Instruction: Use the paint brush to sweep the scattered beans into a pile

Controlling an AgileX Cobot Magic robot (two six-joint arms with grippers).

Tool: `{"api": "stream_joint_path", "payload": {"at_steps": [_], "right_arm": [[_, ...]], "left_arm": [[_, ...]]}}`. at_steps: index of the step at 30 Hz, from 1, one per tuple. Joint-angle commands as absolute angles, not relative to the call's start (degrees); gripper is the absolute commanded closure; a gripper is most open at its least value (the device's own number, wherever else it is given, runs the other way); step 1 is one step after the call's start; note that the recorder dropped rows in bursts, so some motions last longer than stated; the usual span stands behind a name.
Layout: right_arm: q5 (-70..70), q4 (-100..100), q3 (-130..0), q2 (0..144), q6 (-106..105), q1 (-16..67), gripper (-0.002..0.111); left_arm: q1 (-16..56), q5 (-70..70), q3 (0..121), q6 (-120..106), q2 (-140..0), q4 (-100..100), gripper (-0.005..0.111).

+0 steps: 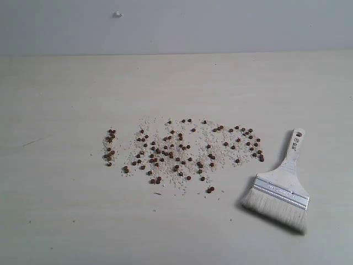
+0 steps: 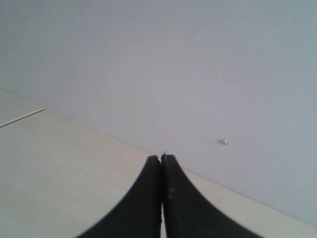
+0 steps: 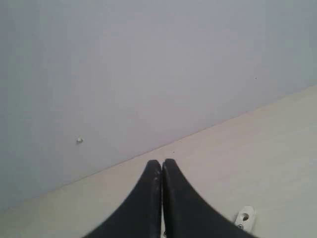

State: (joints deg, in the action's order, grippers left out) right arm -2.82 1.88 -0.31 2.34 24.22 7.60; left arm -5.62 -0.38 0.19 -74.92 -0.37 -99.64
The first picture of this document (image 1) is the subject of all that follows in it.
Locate wide white bristle paint brush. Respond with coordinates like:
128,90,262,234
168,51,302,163
241,128,310,234

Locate scattered rice and brown pellets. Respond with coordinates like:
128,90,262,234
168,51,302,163
102,118,265,194

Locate small white wall blob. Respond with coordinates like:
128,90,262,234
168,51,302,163
112,11,123,18

